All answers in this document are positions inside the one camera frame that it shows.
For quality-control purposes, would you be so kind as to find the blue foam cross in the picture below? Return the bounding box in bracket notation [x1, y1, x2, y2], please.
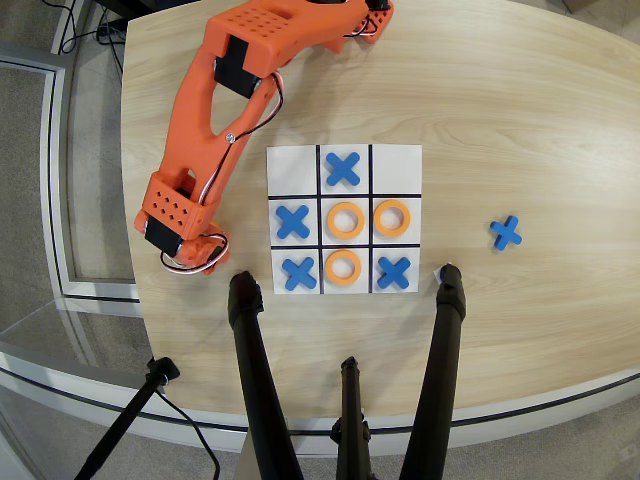
[275, 205, 312, 240]
[488, 215, 523, 253]
[281, 256, 319, 292]
[325, 151, 362, 189]
[376, 256, 413, 291]

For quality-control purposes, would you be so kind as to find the white tic-tac-toe grid sheet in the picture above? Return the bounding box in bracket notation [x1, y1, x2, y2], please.
[266, 144, 424, 296]

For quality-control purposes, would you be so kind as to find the black cable on stand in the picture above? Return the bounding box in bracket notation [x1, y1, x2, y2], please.
[154, 387, 222, 480]

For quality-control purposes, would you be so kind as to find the thick black tripod leg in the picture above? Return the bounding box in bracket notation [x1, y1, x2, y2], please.
[398, 263, 468, 480]
[227, 270, 306, 480]

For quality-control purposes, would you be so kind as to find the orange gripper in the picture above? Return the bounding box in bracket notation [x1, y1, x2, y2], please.
[173, 233, 232, 277]

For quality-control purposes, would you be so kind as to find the black stand pole with clamp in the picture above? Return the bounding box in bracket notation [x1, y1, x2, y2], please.
[73, 356, 181, 480]

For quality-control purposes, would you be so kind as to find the dark furniture base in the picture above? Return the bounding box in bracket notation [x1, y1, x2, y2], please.
[93, 0, 201, 22]

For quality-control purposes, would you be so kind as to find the black floor cable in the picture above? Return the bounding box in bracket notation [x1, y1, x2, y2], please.
[95, 7, 126, 79]
[55, 0, 109, 56]

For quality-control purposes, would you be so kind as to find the white arm cable bundle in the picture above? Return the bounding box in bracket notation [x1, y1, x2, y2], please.
[159, 69, 287, 275]

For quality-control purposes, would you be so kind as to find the white metal floor frame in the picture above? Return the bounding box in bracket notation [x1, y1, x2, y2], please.
[0, 42, 146, 314]

